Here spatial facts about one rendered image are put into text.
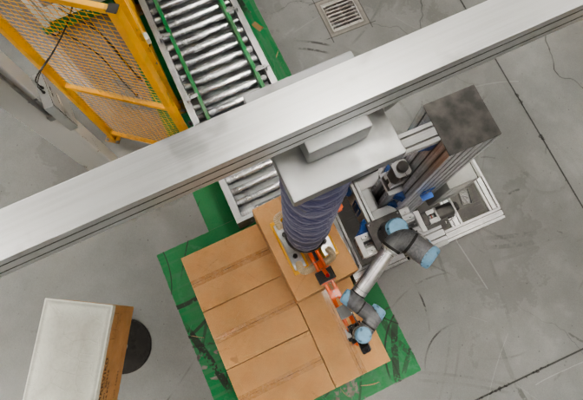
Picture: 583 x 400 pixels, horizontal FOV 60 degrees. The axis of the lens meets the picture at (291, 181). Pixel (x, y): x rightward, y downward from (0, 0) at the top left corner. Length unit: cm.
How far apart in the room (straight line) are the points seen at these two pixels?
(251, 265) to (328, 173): 236
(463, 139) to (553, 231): 246
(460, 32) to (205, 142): 59
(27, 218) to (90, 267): 324
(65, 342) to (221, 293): 98
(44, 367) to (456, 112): 257
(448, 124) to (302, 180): 116
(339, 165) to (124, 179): 49
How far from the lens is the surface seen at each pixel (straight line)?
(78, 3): 250
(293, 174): 118
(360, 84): 108
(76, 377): 324
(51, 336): 329
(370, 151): 121
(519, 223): 447
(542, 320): 445
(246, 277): 349
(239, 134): 103
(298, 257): 294
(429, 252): 245
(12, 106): 273
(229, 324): 350
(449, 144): 220
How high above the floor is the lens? 401
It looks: 75 degrees down
